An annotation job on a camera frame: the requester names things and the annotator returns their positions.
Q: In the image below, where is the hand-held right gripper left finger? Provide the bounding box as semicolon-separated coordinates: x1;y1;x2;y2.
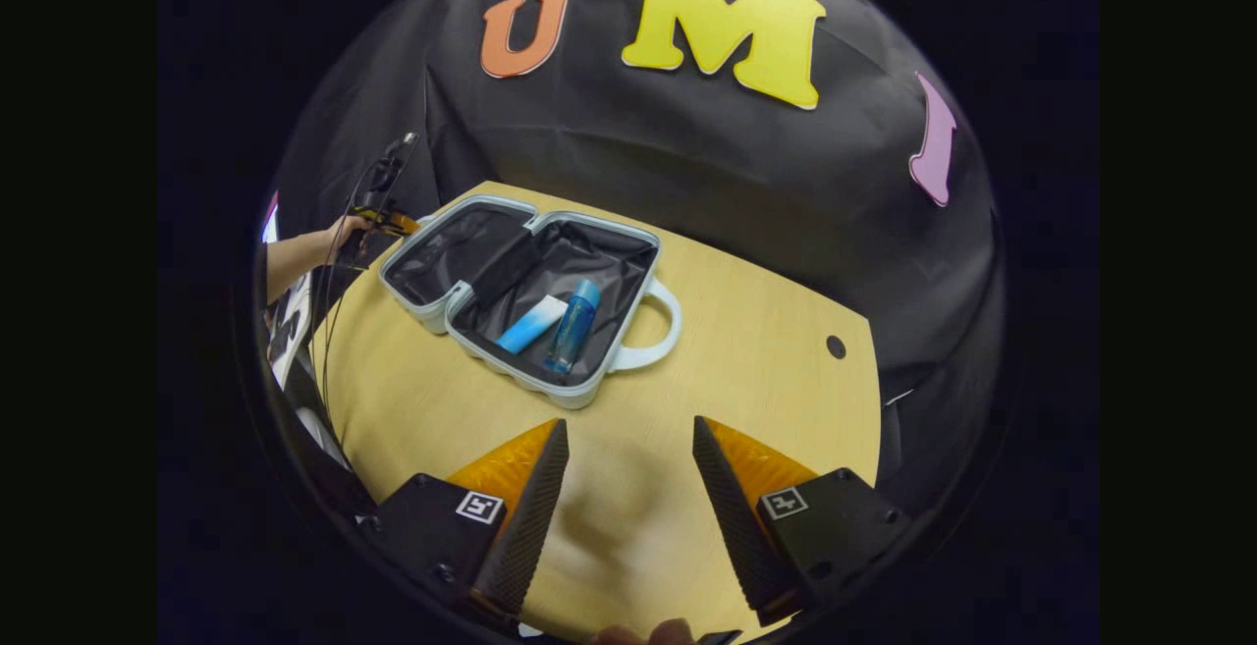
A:
355;417;571;631

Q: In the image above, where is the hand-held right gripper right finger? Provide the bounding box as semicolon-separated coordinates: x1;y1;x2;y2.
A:
692;415;914;628

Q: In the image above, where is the white blue skin care tube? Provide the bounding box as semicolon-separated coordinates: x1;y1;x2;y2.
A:
494;295;570;354

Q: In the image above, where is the blue skin care bottle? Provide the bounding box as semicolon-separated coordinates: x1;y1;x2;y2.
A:
543;279;602;376

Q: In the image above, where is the light blue suitcase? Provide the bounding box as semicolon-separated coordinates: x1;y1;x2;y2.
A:
378;193;683;410

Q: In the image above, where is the person's black white clothing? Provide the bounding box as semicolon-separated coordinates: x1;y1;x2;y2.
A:
263;272;350;474

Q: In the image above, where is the black backdrop cloth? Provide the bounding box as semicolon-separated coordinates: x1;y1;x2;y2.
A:
270;0;1003;518

